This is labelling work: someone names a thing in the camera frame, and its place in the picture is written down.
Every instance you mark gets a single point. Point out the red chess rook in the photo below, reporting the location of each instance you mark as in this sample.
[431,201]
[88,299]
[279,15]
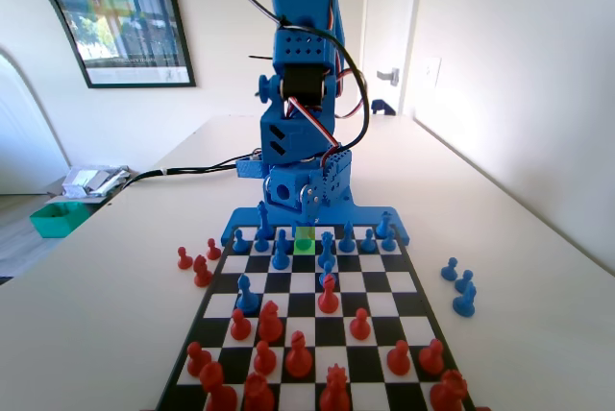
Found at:
[449,392]
[258,394]

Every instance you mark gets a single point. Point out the blue base plate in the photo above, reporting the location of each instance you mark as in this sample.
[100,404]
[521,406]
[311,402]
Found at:
[238,218]

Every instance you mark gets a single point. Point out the red chess bishop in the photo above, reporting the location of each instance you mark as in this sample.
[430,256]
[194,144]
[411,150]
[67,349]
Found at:
[298,360]
[329,298]

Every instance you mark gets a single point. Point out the blue chess queen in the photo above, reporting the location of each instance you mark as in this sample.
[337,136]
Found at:
[327,250]

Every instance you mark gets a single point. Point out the white door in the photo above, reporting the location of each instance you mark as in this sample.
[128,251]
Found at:
[389,22]

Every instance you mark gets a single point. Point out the blue chess pawn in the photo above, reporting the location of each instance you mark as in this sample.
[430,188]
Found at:
[240,244]
[367,244]
[464,280]
[388,244]
[327,268]
[282,234]
[261,245]
[450,271]

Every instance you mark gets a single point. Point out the blue perforated gripper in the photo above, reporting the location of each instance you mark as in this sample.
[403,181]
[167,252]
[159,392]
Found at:
[288,188]

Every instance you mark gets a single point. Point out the captured red pawns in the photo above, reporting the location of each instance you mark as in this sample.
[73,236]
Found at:
[202,274]

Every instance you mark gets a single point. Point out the black framed map poster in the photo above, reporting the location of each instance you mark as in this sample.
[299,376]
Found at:
[125,22]

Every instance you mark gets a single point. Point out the blue chess king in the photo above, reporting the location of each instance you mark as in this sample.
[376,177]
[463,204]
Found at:
[263,221]

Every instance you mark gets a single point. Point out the blue gripper camera mount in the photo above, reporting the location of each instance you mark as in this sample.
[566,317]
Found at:
[250,170]

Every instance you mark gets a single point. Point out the red chess pawn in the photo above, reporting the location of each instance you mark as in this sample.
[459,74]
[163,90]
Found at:
[240,327]
[264,360]
[182,259]
[399,360]
[359,327]
[198,360]
[431,358]
[213,250]

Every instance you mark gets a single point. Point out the red chess knight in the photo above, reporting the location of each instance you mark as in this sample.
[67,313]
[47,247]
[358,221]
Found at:
[270,327]

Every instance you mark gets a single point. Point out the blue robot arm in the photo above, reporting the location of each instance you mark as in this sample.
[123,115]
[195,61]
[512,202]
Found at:
[302,51]

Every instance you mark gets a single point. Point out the captured blue pawns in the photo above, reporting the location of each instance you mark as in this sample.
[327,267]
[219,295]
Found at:
[464,305]

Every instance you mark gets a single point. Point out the black and white chessboard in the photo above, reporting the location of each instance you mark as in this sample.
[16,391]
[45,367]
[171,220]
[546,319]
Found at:
[375,286]

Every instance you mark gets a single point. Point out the red chess queen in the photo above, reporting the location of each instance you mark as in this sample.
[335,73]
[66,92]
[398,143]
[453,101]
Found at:
[335,392]

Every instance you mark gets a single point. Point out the green plastic box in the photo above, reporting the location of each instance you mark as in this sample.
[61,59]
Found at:
[55,219]

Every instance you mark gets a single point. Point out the white light switch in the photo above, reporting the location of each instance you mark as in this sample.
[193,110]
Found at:
[432,72]

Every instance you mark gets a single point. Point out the small blue printed part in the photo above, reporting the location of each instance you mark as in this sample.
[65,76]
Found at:
[383,107]

